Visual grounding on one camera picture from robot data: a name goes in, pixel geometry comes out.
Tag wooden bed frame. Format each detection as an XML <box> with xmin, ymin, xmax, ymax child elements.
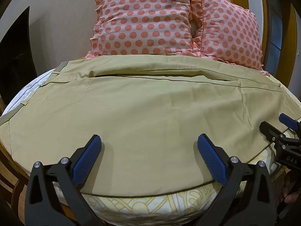
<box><xmin>0</xmin><ymin>144</ymin><xmax>60</xmax><ymax>226</ymax></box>

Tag glass window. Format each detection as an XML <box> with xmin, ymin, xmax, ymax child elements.
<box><xmin>268</xmin><ymin>0</ymin><xmax>301</xmax><ymax>76</ymax></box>

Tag large pink polka dot pillow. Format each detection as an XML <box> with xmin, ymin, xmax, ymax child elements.
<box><xmin>85</xmin><ymin>0</ymin><xmax>205</xmax><ymax>59</ymax></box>

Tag person's right hand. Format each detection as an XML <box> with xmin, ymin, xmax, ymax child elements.
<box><xmin>281</xmin><ymin>172</ymin><xmax>301</xmax><ymax>204</ymax></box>

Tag dark door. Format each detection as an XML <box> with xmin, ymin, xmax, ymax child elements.
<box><xmin>0</xmin><ymin>6</ymin><xmax>39</xmax><ymax>116</ymax></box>

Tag khaki pants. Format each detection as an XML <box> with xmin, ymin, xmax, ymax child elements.
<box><xmin>0</xmin><ymin>55</ymin><xmax>301</xmax><ymax>197</ymax></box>

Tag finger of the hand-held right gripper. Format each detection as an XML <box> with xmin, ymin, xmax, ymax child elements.
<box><xmin>279</xmin><ymin>113</ymin><xmax>301</xmax><ymax>132</ymax></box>
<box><xmin>259</xmin><ymin>121</ymin><xmax>287</xmax><ymax>144</ymax></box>

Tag wooden headboard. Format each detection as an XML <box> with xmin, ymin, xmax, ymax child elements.
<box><xmin>229</xmin><ymin>0</ymin><xmax>299</xmax><ymax>86</ymax></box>

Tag yellow patterned bed sheet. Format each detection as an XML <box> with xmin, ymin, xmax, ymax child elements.
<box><xmin>53</xmin><ymin>85</ymin><xmax>301</xmax><ymax>226</ymax></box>

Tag small pink polka dot pillow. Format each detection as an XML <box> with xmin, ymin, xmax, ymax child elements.
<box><xmin>192</xmin><ymin>0</ymin><xmax>271</xmax><ymax>76</ymax></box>

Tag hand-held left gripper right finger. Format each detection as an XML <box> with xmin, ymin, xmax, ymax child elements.
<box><xmin>194</xmin><ymin>134</ymin><xmax>280</xmax><ymax>226</ymax></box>

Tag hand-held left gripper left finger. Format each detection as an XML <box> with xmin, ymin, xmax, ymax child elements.
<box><xmin>25</xmin><ymin>135</ymin><xmax>104</xmax><ymax>226</ymax></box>

